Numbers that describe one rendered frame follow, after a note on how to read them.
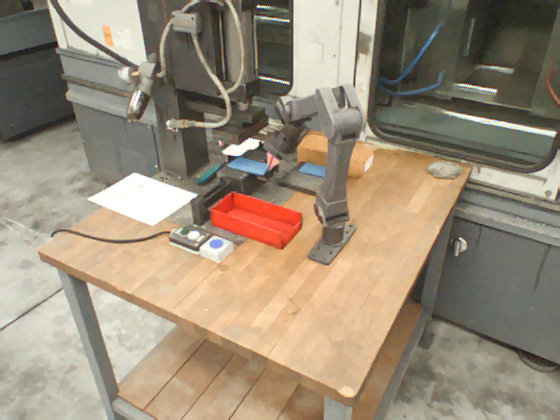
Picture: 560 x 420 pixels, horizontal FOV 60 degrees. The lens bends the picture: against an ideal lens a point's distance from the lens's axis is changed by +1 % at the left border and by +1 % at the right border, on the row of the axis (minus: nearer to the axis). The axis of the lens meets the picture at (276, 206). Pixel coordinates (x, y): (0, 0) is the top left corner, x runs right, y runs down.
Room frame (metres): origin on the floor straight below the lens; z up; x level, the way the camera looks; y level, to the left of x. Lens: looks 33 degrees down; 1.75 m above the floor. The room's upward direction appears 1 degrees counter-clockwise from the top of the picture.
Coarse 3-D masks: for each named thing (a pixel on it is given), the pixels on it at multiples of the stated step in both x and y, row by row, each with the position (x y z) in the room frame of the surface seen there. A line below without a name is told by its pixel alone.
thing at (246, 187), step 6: (264, 174) 1.46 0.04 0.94; (270, 174) 1.49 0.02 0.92; (234, 180) 1.35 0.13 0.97; (246, 180) 1.36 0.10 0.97; (252, 180) 1.39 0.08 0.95; (234, 186) 1.35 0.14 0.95; (240, 186) 1.34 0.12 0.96; (246, 186) 1.36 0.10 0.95; (252, 186) 1.39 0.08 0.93; (228, 192) 1.37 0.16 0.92; (240, 192) 1.34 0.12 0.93; (246, 192) 1.36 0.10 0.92; (252, 192) 1.38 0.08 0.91
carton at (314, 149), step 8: (312, 136) 1.70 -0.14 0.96; (320, 136) 1.68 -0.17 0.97; (304, 144) 1.65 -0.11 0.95; (312, 144) 1.70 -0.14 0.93; (320, 144) 1.68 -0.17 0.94; (304, 152) 1.59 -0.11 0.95; (312, 152) 1.57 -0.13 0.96; (320, 152) 1.55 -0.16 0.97; (360, 152) 1.60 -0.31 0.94; (368, 152) 1.58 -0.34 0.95; (304, 160) 1.59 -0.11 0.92; (312, 160) 1.57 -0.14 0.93; (320, 160) 1.55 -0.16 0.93; (352, 160) 1.49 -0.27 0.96; (360, 160) 1.48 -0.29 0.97; (368, 160) 1.54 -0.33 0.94; (352, 168) 1.49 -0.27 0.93; (360, 168) 1.48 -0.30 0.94; (352, 176) 1.49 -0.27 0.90; (360, 176) 1.48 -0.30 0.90
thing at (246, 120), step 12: (204, 96) 1.57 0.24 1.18; (192, 108) 1.50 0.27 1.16; (204, 108) 1.48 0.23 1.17; (216, 108) 1.45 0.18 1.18; (240, 108) 1.43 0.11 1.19; (252, 108) 1.44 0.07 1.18; (264, 108) 1.45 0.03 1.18; (240, 120) 1.41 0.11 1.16; (252, 120) 1.39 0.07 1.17; (264, 120) 1.46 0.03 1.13; (216, 132) 1.37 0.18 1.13; (228, 132) 1.36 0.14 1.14; (240, 132) 1.35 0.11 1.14; (252, 132) 1.40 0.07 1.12
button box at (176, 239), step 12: (180, 228) 1.15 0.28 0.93; (192, 228) 1.15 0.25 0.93; (108, 240) 1.13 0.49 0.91; (120, 240) 1.13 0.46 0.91; (132, 240) 1.13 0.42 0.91; (144, 240) 1.13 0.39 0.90; (180, 240) 1.09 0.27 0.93; (192, 240) 1.09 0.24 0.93; (204, 240) 1.09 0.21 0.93; (192, 252) 1.07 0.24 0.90
